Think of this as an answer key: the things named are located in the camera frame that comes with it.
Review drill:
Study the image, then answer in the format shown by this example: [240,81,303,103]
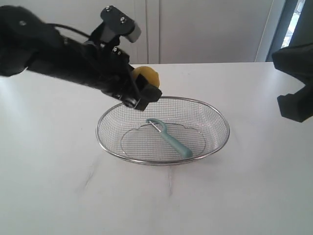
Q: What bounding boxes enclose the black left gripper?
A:
[80,41,162,111]

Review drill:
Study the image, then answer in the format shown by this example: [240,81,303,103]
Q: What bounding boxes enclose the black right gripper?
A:
[272,43,313,122]

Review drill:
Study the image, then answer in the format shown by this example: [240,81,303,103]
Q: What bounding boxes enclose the yellow lemon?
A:
[132,66,160,88]

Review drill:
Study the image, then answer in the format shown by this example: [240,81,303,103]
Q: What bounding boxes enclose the teal handled vegetable peeler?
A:
[146,118,193,159]

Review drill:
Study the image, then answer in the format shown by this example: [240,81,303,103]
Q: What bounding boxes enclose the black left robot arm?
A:
[0,5,162,111]

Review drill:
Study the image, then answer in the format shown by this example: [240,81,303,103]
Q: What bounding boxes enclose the white cabinet doors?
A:
[24,0,279,65]

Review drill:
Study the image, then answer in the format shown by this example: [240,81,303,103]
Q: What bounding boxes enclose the oval metal wire mesh basket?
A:
[96,96,230,165]

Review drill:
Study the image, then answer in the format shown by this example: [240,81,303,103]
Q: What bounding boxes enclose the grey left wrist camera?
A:
[100,5,141,43]

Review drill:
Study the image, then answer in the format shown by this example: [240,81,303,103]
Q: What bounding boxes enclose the window with dark frame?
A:
[266,0,313,62]

